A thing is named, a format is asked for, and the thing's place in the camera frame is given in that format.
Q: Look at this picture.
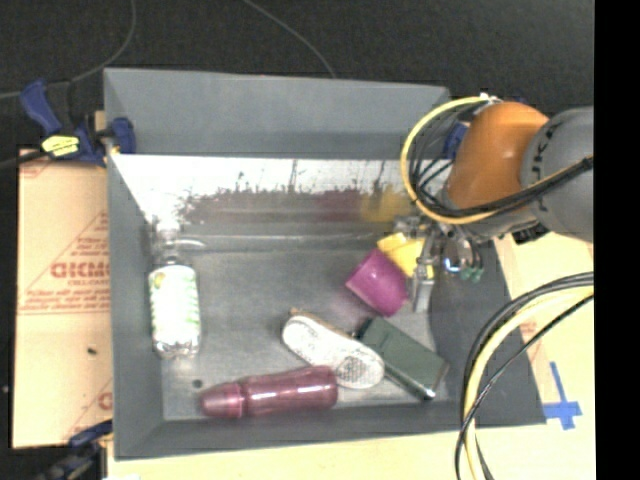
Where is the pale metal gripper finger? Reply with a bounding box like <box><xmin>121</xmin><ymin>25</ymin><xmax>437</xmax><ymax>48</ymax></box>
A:
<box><xmin>411</xmin><ymin>275</ymin><xmax>433</xmax><ymax>314</ymax></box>
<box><xmin>416</xmin><ymin>245</ymin><xmax>436</xmax><ymax>280</ymax></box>

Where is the yellow cup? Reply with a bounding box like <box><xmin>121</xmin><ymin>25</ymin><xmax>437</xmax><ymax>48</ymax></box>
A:
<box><xmin>376</xmin><ymin>231</ymin><xmax>427</xmax><ymax>278</ymax></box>

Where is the purple cup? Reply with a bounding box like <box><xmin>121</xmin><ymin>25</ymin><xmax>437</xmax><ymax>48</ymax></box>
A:
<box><xmin>344</xmin><ymin>247</ymin><xmax>410</xmax><ymax>319</ymax></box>

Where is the dark green flat block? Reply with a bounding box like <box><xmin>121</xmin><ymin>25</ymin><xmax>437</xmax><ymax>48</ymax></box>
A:
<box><xmin>358</xmin><ymin>316</ymin><xmax>451</xmax><ymax>402</ymax></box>

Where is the white shoe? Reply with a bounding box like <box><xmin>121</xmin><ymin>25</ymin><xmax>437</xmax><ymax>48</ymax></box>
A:
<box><xmin>281</xmin><ymin>309</ymin><xmax>386</xmax><ymax>390</ymax></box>

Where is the grey metal bin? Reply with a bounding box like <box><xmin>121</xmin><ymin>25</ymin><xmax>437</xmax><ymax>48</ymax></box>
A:
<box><xmin>102</xmin><ymin>67</ymin><xmax>547</xmax><ymax>459</ymax></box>

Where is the dark purple bottle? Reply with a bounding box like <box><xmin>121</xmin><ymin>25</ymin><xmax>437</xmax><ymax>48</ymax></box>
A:
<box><xmin>199</xmin><ymin>365</ymin><xmax>340</xmax><ymax>420</ymax></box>

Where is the clear plastic bottle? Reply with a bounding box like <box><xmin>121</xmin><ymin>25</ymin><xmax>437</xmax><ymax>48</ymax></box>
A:
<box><xmin>146</xmin><ymin>226</ymin><xmax>204</xmax><ymax>360</ymax></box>

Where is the brown cardboard board, red print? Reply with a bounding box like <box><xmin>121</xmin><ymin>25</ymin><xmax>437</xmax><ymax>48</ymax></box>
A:
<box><xmin>11</xmin><ymin>146</ymin><xmax>114</xmax><ymax>449</ymax></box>

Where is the black cylinder on white bracket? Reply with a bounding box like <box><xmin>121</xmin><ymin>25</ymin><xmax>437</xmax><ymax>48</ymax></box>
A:
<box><xmin>511</xmin><ymin>221</ymin><xmax>547</xmax><ymax>245</ymax></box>

